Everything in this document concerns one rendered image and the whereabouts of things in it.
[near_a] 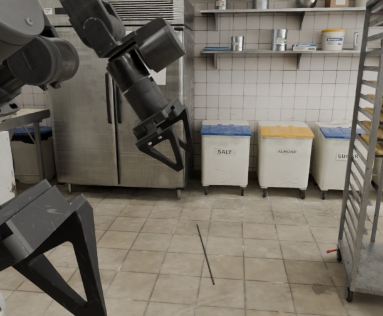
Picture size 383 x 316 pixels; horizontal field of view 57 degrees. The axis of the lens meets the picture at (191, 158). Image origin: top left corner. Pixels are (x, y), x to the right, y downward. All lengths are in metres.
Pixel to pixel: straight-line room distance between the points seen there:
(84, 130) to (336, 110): 2.89
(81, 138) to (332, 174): 2.67
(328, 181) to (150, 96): 3.56
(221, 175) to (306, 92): 1.43
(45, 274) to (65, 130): 3.68
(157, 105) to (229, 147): 3.25
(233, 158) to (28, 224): 3.68
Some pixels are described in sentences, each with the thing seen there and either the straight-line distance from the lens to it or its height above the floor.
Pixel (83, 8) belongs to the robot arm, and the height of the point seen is 1.53.
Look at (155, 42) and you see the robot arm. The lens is 0.58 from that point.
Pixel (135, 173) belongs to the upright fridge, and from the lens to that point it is 3.77.
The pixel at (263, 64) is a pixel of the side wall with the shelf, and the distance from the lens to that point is 4.38.
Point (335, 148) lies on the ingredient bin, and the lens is 3.96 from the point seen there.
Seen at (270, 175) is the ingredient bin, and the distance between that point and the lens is 3.93.
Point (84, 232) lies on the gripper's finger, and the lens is 0.23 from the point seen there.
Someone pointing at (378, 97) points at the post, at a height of 1.27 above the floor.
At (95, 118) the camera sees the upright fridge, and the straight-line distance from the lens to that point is 3.77.
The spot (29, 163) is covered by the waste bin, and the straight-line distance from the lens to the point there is 4.69.
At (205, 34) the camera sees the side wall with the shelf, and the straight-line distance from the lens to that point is 4.39.
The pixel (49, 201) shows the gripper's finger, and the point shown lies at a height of 1.38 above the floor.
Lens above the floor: 1.45
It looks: 15 degrees down
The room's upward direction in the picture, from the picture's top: straight up
